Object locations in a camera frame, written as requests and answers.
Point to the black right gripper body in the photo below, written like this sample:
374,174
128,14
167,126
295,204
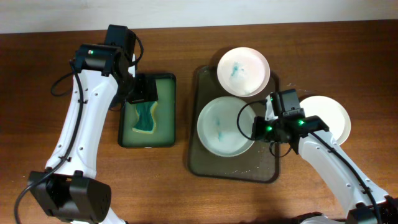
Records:
265,132

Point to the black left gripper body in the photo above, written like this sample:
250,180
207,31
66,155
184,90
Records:
127,86

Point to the green yellow sponge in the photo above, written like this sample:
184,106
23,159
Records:
146,123

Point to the cream plate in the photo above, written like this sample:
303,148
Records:
332,113

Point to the pale green plate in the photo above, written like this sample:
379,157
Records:
224,126

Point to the pink plate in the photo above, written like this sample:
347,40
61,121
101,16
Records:
243,72

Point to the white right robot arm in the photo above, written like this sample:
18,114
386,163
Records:
362,200

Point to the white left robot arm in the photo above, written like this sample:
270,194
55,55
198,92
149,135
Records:
67,189

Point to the large brown serving tray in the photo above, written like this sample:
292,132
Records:
257,164

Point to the dark green water tray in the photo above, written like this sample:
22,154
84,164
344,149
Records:
164,117

